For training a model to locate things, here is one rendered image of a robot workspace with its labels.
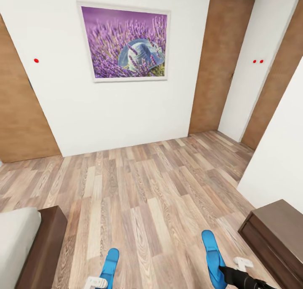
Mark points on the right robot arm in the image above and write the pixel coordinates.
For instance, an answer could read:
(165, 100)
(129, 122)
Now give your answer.
(238, 276)

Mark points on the bed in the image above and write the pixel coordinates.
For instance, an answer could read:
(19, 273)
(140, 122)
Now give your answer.
(30, 246)

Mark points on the painting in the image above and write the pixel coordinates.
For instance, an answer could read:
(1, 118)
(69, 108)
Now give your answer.
(125, 42)

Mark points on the sandal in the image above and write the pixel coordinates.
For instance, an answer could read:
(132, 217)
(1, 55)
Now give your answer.
(109, 267)
(214, 259)

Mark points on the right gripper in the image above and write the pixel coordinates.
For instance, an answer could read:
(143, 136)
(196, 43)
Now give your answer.
(234, 277)

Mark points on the bench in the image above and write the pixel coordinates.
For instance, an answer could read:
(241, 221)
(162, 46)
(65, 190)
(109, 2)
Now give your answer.
(274, 232)

